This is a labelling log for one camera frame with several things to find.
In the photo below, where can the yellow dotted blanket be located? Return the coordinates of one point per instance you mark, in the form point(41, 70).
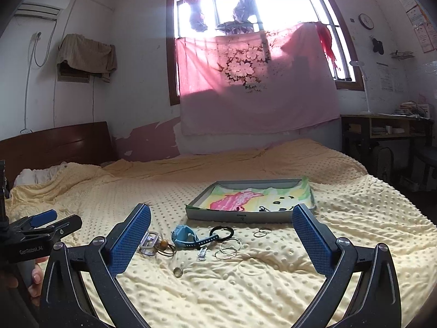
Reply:
point(218, 287)

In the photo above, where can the round wall clock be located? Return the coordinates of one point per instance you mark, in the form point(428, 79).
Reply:
point(366, 21)

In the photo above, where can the black office chair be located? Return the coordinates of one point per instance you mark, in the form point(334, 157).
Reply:
point(426, 157)

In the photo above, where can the pink floral cloth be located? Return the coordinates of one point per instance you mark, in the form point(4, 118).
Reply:
point(256, 102)

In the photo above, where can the wall posters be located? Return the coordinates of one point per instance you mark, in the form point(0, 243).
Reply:
point(418, 17)

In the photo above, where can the dark wooden desk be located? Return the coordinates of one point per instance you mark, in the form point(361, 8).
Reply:
point(375, 119)

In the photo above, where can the white desk lamp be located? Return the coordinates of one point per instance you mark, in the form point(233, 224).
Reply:
point(368, 111)

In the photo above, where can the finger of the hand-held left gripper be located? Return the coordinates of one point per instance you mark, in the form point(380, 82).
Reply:
point(63, 227)
point(44, 218)

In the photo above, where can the grey shallow tray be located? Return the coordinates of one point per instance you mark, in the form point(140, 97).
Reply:
point(239, 216)

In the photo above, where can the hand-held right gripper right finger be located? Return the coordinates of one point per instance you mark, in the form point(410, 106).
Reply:
point(312, 242)

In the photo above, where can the white air conditioner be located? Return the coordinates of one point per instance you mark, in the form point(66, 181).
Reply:
point(42, 6)

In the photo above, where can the dark wooden headboard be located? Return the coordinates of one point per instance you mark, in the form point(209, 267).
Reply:
point(54, 147)

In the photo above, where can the red tassel decoration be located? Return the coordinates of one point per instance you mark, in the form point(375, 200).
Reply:
point(326, 39)

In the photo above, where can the white wall calendar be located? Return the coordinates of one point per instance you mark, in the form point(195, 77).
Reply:
point(389, 77)

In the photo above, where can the pale pink pillow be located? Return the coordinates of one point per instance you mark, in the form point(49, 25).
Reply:
point(37, 177)

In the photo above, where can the thin silver bangle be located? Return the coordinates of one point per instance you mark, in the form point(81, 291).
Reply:
point(255, 233)
point(222, 246)
point(217, 255)

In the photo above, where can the black wall decoration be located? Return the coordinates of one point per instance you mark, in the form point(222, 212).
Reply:
point(377, 45)

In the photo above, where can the wooden framed window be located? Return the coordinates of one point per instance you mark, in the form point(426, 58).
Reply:
point(172, 75)

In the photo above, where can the blue wrist watch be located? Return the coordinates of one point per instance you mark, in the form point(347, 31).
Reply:
point(182, 235)

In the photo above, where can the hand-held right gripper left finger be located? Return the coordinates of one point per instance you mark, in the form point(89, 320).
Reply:
point(131, 239)

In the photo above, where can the brown towel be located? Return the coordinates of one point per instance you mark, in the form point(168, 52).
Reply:
point(85, 53)

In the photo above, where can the person's left hand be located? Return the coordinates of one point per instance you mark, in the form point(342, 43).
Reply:
point(36, 280)

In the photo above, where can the small silver clip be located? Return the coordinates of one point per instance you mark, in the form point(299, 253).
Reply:
point(203, 253)

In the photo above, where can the colourful printed cloth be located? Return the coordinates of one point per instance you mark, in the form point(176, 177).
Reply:
point(239, 196)

